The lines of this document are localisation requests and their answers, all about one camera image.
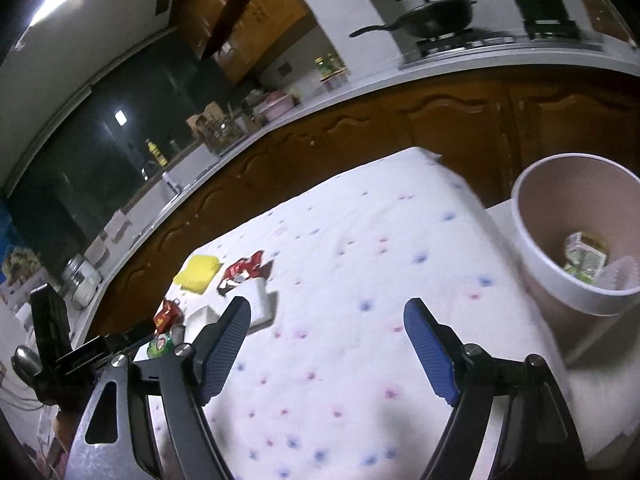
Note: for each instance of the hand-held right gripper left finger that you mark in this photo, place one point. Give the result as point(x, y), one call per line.
point(225, 350)

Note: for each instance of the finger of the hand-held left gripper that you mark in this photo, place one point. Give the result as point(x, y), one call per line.
point(130, 338)

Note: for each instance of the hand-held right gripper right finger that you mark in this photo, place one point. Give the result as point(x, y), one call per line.
point(427, 350)

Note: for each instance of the crushed green can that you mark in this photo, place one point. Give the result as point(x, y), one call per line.
point(160, 346)

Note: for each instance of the pink round waste bin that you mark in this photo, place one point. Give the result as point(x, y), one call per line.
point(550, 260)

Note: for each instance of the green drink carton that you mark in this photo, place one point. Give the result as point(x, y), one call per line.
point(585, 257)

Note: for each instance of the white pleated paper liner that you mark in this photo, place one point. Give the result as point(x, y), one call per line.
point(620, 275)

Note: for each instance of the person's left hand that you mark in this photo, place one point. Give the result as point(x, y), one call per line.
point(66, 427)

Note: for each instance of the crushed red can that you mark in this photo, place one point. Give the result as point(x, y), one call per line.
point(167, 315)

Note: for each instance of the white foam block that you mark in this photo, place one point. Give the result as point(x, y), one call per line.
point(260, 305)

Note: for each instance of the white jar appliance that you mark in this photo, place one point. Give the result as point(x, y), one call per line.
point(82, 280)

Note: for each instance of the red snack wrapper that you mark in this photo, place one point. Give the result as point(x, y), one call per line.
point(242, 270)

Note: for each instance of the yellow sponge cloth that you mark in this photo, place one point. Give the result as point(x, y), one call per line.
point(197, 272)

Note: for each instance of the beige hanging towel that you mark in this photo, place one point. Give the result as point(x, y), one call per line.
point(120, 225)
point(97, 250)

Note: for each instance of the floral white tablecloth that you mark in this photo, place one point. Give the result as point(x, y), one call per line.
point(350, 270)

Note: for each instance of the kitchen faucet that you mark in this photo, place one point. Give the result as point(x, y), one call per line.
point(167, 180)

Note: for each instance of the dark kitchen window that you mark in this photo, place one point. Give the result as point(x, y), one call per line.
point(100, 160)

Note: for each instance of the yellow bottle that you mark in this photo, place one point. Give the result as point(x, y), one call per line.
point(156, 152)

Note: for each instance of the wooden lower cabinets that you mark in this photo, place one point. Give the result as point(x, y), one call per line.
point(400, 125)

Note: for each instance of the wooden cabinets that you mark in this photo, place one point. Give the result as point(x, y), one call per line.
point(235, 25)
point(400, 125)

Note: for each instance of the wooden cutting board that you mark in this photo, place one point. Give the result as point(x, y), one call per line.
point(205, 117)

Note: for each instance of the pink basin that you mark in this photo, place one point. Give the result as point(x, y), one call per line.
point(277, 105)

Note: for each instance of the white kitchen countertop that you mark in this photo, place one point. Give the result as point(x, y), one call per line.
point(350, 90)

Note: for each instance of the cooking oil bottle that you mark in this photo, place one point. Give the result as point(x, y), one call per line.
point(331, 65)
point(321, 67)

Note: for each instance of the gas stove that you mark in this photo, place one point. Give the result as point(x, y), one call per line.
point(500, 42)

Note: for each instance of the wooden upper cabinets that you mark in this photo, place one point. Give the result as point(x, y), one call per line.
point(235, 25)

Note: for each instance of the black wok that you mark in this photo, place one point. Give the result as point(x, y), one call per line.
point(435, 15)

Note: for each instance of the wall outlet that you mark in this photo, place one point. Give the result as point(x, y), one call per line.
point(285, 70)

